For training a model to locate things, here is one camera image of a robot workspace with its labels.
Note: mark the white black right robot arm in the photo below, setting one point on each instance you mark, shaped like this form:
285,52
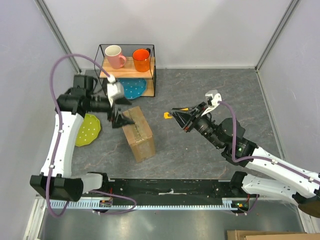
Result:
218,124

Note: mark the blue dotted plate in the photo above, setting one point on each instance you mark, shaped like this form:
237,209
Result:
133,87

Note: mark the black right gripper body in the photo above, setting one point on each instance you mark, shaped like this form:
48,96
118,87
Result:
196,115

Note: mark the cardboard sheet in corner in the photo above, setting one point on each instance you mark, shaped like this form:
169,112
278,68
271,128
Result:
270,235

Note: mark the orange ceramic mug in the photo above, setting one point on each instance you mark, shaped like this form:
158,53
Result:
141,59

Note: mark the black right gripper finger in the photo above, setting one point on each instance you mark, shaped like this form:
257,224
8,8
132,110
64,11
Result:
184,109
183,118

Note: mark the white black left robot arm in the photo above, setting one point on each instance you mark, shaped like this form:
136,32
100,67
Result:
54,182

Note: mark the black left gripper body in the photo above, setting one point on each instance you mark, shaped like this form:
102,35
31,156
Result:
110,113

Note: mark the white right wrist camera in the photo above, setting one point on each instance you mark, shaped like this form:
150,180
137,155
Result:
213,98

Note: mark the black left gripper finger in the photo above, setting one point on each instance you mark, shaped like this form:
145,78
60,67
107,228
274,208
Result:
119,120
122,101

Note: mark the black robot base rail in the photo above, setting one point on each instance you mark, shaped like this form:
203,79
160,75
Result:
175,192

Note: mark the brown cardboard express box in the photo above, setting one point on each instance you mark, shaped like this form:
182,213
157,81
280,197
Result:
139,135

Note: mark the black wire wooden shelf rack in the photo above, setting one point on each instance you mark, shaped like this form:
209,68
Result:
128,70

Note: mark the green dotted plate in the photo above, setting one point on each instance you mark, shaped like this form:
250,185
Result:
88,131

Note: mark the pink ceramic mug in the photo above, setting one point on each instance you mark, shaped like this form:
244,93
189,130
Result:
115,56

